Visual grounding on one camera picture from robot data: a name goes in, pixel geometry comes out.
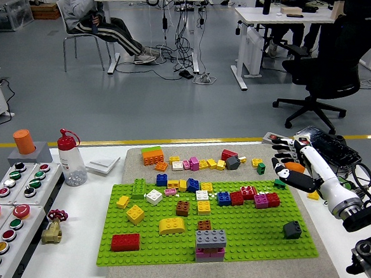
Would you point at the small yellow brick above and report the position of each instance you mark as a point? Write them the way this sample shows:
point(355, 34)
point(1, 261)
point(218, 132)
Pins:
point(122, 202)

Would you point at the orange flat brick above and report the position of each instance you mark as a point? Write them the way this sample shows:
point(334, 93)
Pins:
point(161, 166)

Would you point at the small pink brick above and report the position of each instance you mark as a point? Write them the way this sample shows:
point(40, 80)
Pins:
point(186, 164)

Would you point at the orange cylinder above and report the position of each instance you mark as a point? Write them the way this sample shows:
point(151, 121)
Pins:
point(24, 142)

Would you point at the green tall brick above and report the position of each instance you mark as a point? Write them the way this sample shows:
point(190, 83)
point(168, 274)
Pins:
point(139, 189)

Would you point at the yellow arched brick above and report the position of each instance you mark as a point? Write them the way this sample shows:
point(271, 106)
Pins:
point(172, 226)

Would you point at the blue four-stud brick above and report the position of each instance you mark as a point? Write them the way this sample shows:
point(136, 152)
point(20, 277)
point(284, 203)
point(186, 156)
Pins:
point(161, 180)
point(192, 185)
point(223, 199)

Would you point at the black power strip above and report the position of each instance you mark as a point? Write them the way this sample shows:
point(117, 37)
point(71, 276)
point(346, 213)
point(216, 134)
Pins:
point(187, 74)

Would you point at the black bottle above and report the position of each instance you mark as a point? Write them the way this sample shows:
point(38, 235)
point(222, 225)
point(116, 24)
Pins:
point(267, 4)

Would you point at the cream switch box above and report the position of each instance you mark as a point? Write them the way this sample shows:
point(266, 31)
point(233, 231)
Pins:
point(303, 141)

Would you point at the tiny yellow brick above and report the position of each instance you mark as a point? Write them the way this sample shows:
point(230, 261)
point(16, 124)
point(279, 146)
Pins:
point(243, 160)

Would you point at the brown four-stud brick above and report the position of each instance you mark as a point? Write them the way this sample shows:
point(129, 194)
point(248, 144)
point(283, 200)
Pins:
point(204, 225)
point(182, 208)

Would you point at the green flat brick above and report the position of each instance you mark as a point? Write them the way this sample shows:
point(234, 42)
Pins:
point(279, 184)

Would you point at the white computer tower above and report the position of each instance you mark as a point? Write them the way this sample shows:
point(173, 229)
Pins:
point(253, 54)

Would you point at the red-capped squeeze bottle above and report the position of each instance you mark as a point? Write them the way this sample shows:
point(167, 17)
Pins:
point(70, 162)

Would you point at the black office chair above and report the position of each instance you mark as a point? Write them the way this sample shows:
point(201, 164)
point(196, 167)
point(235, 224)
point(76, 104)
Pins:
point(337, 60)

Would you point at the clear plastic crate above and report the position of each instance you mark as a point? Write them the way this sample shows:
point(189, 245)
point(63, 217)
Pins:
point(9, 13)

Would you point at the large yellow four-stud brick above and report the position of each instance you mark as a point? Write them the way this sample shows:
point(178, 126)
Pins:
point(135, 214)

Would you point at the black phone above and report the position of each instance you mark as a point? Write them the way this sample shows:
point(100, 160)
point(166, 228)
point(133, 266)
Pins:
point(295, 15)

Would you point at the lime green plate brick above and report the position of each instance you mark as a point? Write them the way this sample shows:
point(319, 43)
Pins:
point(151, 149)

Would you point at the magenta tall brick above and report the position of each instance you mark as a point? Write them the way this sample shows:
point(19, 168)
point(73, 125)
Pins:
point(194, 164)

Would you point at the white floor adapter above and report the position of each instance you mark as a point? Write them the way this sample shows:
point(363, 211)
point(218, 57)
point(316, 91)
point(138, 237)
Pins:
point(205, 79)

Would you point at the grey flat base brick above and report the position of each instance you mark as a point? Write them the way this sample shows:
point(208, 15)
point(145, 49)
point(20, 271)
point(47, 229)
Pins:
point(210, 260)

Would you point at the brown thin brick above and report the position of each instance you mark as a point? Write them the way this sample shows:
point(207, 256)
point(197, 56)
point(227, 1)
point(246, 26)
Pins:
point(210, 250)

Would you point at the grey push-button box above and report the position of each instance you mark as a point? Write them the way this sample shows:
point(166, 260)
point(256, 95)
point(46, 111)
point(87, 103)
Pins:
point(16, 184)
point(47, 183)

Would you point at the narrow yellow brick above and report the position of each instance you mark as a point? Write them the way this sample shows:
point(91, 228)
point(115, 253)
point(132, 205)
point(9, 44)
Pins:
point(182, 185)

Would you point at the wooden pallet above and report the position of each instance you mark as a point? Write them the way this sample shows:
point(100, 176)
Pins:
point(46, 12)

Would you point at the magenta four-stud brick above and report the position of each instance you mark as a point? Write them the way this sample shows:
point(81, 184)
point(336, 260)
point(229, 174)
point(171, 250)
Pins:
point(260, 201)

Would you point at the green studded baseplate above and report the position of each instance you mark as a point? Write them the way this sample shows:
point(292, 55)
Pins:
point(165, 249)

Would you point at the wide red brick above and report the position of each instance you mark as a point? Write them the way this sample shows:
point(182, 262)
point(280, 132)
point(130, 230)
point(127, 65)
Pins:
point(248, 194)

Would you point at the seated person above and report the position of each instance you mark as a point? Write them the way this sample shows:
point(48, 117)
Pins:
point(78, 4)
point(283, 33)

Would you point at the red curved brick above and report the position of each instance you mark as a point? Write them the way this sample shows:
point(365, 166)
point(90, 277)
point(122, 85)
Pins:
point(228, 154)

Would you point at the wooden box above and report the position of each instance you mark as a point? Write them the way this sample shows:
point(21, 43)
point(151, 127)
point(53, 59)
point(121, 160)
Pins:
point(291, 10)

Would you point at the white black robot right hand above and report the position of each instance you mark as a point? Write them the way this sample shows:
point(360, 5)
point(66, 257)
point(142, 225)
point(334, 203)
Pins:
point(323, 177)

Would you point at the large orange brick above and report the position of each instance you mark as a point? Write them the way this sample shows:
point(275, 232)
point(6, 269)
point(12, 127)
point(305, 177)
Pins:
point(152, 158)

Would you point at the red eight-stud brick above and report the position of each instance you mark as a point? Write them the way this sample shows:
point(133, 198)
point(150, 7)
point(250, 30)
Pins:
point(125, 243)

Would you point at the white low brick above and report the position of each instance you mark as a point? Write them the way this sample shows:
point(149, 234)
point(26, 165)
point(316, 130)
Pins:
point(177, 166)

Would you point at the yellow window brick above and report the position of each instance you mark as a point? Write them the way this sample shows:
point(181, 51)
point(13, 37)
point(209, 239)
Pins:
point(172, 184)

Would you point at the brass valve red handwheel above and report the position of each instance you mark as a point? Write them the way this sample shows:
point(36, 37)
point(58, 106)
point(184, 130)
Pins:
point(51, 233)

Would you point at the grey switch box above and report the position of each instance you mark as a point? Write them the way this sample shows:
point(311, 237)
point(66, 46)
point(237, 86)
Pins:
point(268, 139)

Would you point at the orange fruit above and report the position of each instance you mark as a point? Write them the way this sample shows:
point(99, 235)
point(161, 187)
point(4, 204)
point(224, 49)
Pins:
point(295, 167)

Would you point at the black clear-lid case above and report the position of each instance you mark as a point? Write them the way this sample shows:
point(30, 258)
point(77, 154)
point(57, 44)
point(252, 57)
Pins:
point(334, 149)

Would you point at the grey-brown mat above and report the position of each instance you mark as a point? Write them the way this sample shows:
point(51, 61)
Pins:
point(163, 277)

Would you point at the grey metal chair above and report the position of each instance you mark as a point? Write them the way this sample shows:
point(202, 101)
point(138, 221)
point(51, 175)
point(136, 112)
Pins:
point(62, 17)

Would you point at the grey block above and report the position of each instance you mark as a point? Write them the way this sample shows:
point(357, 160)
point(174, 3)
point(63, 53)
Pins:
point(40, 159)

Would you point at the red four-stud brick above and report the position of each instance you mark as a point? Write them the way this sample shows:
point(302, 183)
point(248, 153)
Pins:
point(236, 198)
point(273, 200)

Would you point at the pink flat brick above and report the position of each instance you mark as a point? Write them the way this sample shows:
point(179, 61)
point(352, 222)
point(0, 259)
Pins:
point(170, 192)

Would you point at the white four-stud brick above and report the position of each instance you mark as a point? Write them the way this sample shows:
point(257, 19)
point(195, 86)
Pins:
point(154, 197)
point(202, 195)

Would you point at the white wall switch plate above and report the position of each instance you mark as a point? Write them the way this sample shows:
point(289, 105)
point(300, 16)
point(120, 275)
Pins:
point(102, 164)

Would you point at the small green brick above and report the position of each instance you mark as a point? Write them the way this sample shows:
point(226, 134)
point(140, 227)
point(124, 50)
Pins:
point(261, 169)

